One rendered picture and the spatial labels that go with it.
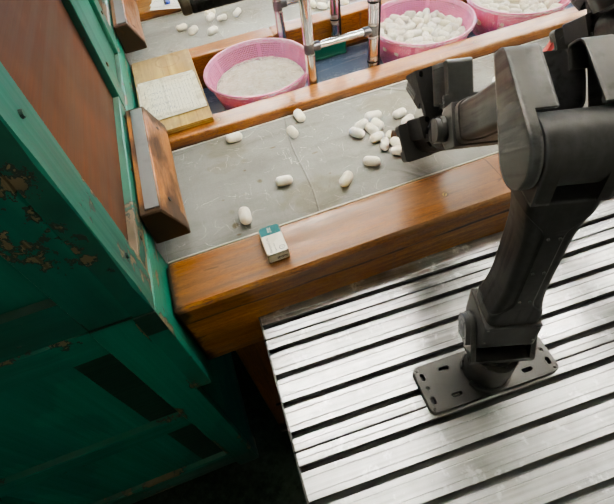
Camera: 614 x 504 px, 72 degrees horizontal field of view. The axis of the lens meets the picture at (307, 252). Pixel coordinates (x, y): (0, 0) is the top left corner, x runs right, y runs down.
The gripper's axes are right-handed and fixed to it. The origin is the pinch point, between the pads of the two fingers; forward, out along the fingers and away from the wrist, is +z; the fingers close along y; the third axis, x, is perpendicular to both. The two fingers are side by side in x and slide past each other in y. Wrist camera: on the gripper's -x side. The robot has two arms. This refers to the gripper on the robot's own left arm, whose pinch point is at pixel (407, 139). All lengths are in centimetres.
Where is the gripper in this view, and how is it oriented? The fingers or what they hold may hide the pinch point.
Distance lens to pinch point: 88.4
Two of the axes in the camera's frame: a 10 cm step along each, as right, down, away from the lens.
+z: -1.8, -1.7, 9.7
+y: -9.4, 3.3, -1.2
